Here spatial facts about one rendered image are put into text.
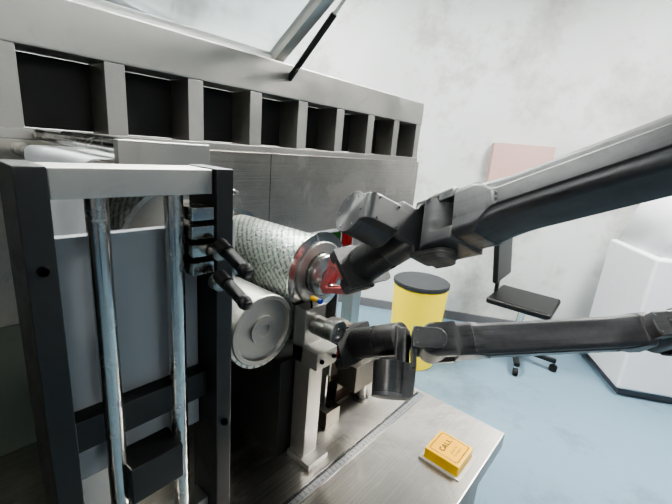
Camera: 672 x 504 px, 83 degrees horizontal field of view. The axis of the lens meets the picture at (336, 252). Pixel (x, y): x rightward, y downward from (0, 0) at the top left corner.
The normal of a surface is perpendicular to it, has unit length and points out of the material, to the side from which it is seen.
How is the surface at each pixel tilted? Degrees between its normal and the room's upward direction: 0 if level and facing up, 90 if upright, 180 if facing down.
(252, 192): 90
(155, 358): 90
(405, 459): 0
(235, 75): 90
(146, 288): 90
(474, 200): 67
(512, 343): 51
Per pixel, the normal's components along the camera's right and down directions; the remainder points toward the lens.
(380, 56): -0.21, 0.24
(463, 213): -0.81, -0.35
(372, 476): 0.08, -0.96
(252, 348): 0.75, 0.23
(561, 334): -0.10, -0.41
